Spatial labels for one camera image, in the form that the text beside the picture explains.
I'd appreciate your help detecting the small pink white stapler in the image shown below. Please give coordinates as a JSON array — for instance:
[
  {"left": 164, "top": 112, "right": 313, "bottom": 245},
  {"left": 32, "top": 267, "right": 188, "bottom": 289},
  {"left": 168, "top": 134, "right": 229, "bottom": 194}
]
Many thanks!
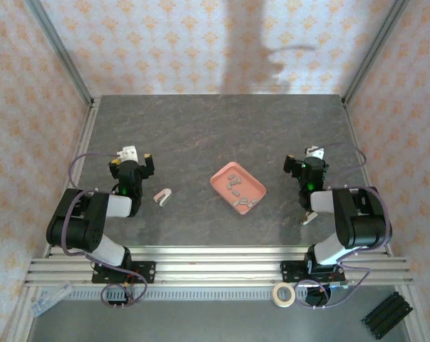
[{"left": 153, "top": 188, "right": 173, "bottom": 208}]

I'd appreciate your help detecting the pink plastic tray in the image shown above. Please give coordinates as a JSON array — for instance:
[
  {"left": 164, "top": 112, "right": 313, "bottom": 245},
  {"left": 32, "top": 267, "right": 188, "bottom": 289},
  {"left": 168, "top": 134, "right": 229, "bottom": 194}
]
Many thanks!
[{"left": 209, "top": 160, "right": 267, "bottom": 216}]

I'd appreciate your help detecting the small white tan piece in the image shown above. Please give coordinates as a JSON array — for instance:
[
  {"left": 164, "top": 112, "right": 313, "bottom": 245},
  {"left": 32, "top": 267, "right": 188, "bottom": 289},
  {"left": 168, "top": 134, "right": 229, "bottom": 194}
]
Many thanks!
[{"left": 300, "top": 210, "right": 319, "bottom": 226}]

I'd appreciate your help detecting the black connector block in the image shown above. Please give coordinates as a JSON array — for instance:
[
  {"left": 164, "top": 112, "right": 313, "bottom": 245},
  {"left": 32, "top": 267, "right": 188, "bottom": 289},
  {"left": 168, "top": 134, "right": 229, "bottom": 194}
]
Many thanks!
[
  {"left": 106, "top": 296, "right": 129, "bottom": 309},
  {"left": 305, "top": 286, "right": 332, "bottom": 307}
]

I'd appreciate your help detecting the white tape roll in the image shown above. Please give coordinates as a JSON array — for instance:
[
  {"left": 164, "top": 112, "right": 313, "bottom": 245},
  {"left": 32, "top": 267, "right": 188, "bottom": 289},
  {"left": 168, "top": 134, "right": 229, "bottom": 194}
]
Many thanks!
[{"left": 271, "top": 282, "right": 297, "bottom": 308}]

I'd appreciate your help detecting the clear plastic bag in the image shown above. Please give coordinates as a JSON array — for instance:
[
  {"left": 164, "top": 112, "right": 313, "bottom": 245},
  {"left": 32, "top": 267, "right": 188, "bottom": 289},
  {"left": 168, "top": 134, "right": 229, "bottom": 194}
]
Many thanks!
[{"left": 29, "top": 281, "right": 75, "bottom": 318}]

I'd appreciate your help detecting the black extrusion piece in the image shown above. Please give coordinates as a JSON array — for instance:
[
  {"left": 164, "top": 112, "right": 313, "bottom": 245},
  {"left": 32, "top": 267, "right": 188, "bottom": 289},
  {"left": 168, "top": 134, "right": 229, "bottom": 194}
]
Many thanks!
[{"left": 361, "top": 291, "right": 414, "bottom": 339}]

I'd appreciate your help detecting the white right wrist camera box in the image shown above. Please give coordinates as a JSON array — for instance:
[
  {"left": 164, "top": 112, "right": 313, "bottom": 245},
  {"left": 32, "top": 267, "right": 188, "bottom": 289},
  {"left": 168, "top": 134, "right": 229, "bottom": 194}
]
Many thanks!
[{"left": 304, "top": 145, "right": 326, "bottom": 161}]

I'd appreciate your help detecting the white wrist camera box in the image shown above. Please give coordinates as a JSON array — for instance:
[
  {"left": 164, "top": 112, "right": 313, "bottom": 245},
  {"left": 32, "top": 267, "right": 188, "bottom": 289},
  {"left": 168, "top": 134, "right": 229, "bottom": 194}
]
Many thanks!
[
  {"left": 116, "top": 145, "right": 140, "bottom": 163},
  {"left": 304, "top": 145, "right": 326, "bottom": 161}
]

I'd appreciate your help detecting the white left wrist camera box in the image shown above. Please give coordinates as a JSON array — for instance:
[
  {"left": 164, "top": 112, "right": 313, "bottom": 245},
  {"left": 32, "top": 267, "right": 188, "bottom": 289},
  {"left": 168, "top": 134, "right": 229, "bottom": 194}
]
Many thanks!
[{"left": 116, "top": 145, "right": 140, "bottom": 163}]

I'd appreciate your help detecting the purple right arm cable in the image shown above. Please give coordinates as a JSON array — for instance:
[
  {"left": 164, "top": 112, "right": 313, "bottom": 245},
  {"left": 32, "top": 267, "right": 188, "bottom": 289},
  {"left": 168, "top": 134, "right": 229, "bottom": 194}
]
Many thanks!
[{"left": 295, "top": 142, "right": 394, "bottom": 310}]

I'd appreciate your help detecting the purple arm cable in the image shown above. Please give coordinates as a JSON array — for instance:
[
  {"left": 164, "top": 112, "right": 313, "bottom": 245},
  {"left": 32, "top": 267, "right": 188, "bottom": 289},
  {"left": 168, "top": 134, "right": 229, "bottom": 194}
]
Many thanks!
[
  {"left": 295, "top": 142, "right": 394, "bottom": 310},
  {"left": 61, "top": 152, "right": 148, "bottom": 308}
]

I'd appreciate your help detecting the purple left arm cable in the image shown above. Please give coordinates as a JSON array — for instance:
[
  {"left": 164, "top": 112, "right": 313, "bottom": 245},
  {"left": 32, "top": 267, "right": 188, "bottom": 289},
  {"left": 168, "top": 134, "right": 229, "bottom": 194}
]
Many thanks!
[{"left": 61, "top": 152, "right": 148, "bottom": 308}]

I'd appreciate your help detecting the aluminium side rail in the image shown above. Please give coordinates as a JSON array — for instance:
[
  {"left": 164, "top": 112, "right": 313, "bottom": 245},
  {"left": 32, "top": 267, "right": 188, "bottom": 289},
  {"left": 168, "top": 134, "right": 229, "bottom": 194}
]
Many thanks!
[
  {"left": 342, "top": 101, "right": 394, "bottom": 257},
  {"left": 43, "top": 98, "right": 102, "bottom": 257}
]

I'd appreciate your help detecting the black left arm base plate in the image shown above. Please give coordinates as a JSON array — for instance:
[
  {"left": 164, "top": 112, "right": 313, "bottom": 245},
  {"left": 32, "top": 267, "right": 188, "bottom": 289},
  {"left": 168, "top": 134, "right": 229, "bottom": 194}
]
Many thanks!
[{"left": 91, "top": 261, "right": 157, "bottom": 285}]

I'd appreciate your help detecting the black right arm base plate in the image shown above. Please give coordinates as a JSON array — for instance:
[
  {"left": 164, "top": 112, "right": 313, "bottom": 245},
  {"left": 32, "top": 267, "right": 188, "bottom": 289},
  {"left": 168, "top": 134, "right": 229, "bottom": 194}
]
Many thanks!
[{"left": 280, "top": 259, "right": 346, "bottom": 284}]

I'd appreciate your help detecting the aluminium frame rail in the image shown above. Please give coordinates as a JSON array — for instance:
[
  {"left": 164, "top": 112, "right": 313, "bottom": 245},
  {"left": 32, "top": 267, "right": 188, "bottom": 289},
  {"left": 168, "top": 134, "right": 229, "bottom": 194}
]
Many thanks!
[{"left": 24, "top": 244, "right": 415, "bottom": 288}]

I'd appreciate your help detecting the aluminium frame post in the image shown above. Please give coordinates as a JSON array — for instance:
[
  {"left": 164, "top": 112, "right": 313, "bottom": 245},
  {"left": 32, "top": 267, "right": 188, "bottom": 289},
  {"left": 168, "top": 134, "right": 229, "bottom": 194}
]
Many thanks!
[
  {"left": 342, "top": 0, "right": 411, "bottom": 107},
  {"left": 24, "top": 0, "right": 94, "bottom": 106}
]

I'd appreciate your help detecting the grey slotted cable duct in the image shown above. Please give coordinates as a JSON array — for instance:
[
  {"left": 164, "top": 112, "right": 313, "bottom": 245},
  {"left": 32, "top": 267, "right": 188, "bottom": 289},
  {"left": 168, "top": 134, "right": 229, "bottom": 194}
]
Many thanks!
[{"left": 63, "top": 287, "right": 344, "bottom": 303}]

